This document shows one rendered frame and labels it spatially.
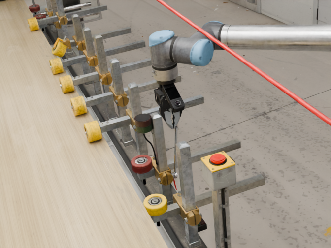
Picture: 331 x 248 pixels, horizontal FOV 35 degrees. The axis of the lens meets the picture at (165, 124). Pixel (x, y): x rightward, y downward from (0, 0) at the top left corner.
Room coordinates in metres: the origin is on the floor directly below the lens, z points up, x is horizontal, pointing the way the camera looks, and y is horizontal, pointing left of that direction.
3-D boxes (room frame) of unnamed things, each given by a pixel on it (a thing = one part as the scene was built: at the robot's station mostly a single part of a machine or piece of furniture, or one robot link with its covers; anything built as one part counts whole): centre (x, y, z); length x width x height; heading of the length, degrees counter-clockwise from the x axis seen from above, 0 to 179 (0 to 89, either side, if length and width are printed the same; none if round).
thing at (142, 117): (1.62, 0.08, 1.00); 0.06 x 0.06 x 0.22; 18
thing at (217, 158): (1.15, -0.13, 1.22); 0.04 x 0.04 x 0.02
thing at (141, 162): (1.65, 0.11, 0.85); 0.08 x 0.08 x 0.11
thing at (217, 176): (1.15, -0.13, 1.18); 0.07 x 0.07 x 0.08; 18
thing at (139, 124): (1.62, 0.08, 1.10); 0.06 x 0.06 x 0.02
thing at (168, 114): (1.72, -0.01, 1.04); 0.06 x 0.03 x 0.09; 18
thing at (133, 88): (1.87, 0.11, 0.89); 0.03 x 0.03 x 0.48; 18
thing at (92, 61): (2.61, 0.35, 0.95); 0.13 x 0.06 x 0.05; 18
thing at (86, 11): (3.35, 0.53, 0.95); 0.50 x 0.04 x 0.04; 108
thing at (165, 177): (1.65, 0.04, 0.85); 0.13 x 0.06 x 0.05; 18
